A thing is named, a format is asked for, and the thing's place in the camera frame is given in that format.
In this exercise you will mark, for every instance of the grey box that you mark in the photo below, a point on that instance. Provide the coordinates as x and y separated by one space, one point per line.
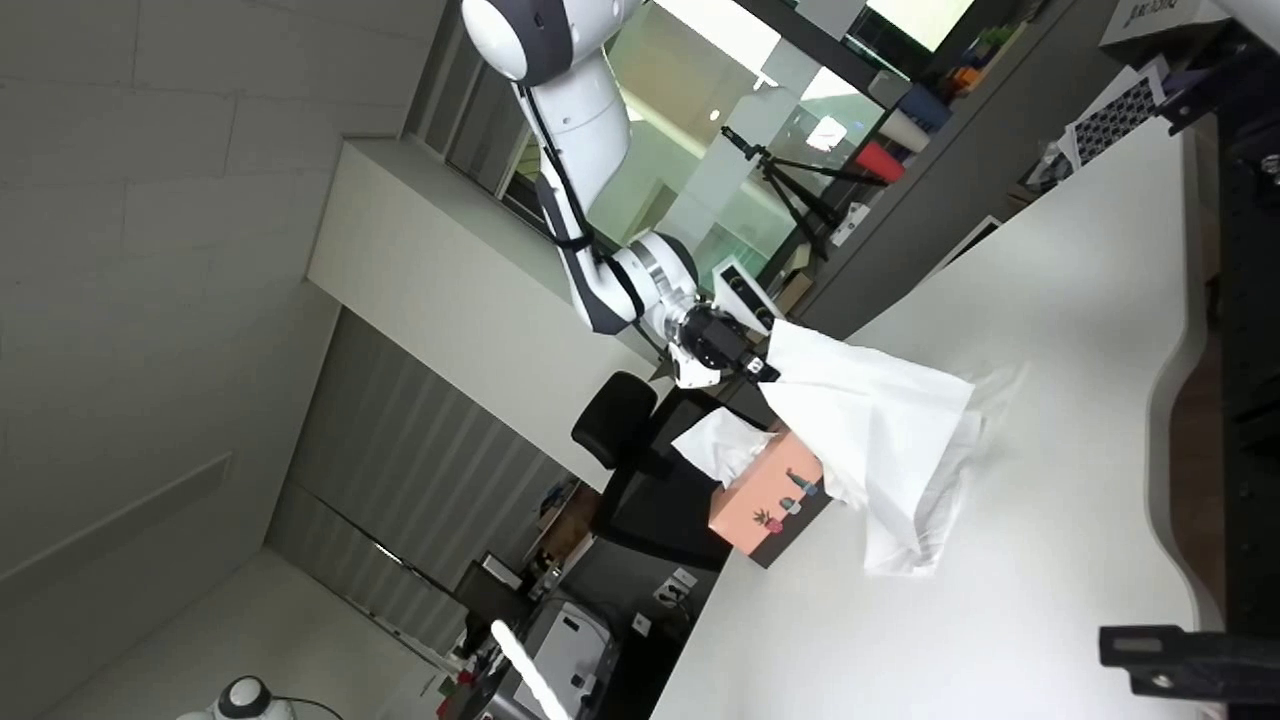
1162 27

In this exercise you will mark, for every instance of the white grey machine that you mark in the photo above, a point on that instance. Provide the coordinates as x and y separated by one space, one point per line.
571 656

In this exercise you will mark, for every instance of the white counter cabinet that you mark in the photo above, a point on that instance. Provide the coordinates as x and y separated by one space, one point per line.
463 287

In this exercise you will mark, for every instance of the bright monitor screen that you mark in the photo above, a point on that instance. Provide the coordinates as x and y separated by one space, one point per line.
920 16

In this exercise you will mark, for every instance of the red container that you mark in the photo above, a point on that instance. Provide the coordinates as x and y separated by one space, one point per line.
882 161

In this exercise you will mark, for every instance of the white tissue sheet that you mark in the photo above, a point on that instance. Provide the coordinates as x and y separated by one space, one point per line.
864 424
726 447

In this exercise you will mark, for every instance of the pink tissue box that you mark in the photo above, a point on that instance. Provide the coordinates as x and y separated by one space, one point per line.
773 500

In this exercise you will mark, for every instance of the black camera tripod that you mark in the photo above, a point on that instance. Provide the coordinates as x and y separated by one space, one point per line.
797 192

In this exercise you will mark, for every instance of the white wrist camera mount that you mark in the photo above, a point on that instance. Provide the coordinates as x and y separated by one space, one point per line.
747 288

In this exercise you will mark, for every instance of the white perforated box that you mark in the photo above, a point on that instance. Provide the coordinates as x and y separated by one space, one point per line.
1113 116

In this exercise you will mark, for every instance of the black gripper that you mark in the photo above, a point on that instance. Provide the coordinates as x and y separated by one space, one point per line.
715 335

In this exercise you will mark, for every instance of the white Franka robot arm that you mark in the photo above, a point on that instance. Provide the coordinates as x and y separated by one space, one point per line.
586 135

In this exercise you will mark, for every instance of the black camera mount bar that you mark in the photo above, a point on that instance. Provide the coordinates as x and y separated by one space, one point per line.
1194 663

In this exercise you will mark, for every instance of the black office chair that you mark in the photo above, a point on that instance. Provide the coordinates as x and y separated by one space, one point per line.
653 495

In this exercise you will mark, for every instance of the white light bar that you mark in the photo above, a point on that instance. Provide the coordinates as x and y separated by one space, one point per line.
525 665

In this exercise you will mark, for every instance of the orange object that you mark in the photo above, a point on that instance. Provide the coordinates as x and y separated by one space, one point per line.
965 83

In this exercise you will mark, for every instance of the white round lamp head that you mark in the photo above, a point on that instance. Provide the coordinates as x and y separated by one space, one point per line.
244 699

